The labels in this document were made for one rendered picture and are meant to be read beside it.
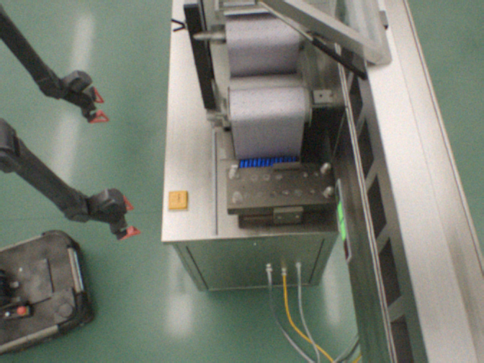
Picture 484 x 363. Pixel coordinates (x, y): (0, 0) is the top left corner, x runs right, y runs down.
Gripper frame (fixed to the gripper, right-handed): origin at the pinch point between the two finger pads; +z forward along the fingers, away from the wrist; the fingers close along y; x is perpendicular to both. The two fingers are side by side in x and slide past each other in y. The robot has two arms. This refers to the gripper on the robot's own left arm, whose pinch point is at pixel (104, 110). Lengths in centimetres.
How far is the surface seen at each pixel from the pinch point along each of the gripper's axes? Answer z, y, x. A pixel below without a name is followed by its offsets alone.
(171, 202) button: 17.2, -42.0, -5.4
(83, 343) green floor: 62, -57, 103
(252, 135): 11, -41, -48
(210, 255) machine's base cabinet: 40, -59, 0
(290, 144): 24, -45, -55
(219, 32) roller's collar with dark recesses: -4, -10, -57
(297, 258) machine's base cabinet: 66, -70, -25
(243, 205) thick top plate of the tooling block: 20, -58, -31
